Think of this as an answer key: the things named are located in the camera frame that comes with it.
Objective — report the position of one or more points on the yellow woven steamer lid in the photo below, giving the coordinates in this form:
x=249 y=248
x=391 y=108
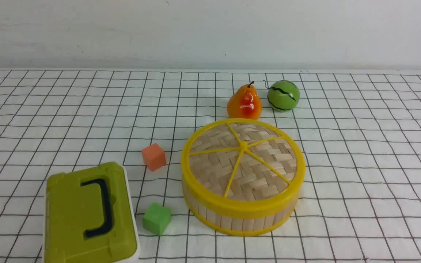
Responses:
x=242 y=168

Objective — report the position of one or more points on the bamboo steamer basket yellow rim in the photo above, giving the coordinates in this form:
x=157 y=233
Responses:
x=239 y=218

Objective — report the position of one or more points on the orange toy pear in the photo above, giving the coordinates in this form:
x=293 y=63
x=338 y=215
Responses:
x=245 y=103

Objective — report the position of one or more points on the orange foam cube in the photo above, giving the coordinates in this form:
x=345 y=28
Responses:
x=154 y=157

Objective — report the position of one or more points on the green toy watermelon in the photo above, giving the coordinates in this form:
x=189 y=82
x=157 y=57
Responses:
x=283 y=95

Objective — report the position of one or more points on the green foam cube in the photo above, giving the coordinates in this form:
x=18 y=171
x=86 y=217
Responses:
x=156 y=219

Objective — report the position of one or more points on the white grid tablecloth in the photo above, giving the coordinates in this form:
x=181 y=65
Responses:
x=360 y=132

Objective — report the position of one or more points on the green lunch box with handle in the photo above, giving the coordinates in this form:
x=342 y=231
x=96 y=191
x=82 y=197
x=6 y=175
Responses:
x=89 y=217

